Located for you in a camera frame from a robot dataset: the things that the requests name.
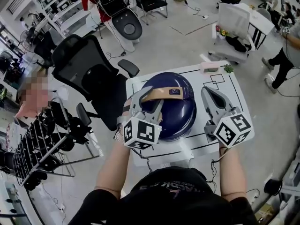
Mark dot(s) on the silver metal wristwatch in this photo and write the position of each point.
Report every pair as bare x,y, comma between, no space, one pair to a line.
119,135

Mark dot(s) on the black round stool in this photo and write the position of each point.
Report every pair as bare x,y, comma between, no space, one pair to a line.
273,187

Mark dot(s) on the dark blue rice cooker lid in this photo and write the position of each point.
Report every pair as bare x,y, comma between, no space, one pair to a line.
179,112

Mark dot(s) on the person's right forearm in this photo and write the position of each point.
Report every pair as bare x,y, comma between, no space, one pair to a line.
233,172

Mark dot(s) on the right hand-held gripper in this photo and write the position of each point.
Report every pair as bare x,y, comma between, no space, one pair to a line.
234,130

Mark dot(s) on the pink digital clock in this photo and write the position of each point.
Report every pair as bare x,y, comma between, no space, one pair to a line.
211,68

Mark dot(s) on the black mesh office chair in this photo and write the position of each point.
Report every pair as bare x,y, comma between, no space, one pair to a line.
89,78

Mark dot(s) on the white power strip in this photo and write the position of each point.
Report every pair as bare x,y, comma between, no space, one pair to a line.
62,207

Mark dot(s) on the black cloth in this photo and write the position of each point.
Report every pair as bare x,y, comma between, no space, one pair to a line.
235,44

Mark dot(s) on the small black office chair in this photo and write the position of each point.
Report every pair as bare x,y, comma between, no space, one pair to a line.
44,48

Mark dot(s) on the small green potted plant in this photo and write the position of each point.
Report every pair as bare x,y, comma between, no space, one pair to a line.
229,68

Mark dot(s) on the grey metal drying rack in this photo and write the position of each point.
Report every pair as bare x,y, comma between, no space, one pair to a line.
44,149

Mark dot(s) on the black standing fan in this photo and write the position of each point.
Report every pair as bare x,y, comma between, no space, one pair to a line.
27,39

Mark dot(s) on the person's black shirt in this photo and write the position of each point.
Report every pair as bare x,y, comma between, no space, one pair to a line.
171,205

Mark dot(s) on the person's left hand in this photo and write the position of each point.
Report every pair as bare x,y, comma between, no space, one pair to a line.
123,114

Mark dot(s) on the colourful flower bouquet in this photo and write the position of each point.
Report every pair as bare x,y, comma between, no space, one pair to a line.
222,32

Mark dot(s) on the black oval hanging pack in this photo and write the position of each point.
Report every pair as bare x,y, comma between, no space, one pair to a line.
127,26

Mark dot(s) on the white office chair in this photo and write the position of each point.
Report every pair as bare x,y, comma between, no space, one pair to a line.
234,20

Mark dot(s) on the pink cloth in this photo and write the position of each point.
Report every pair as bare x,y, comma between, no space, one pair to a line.
32,97

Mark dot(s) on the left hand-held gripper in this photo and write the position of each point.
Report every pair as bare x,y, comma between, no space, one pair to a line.
140,132

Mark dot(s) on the person's left forearm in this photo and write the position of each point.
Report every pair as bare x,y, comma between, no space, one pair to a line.
114,170

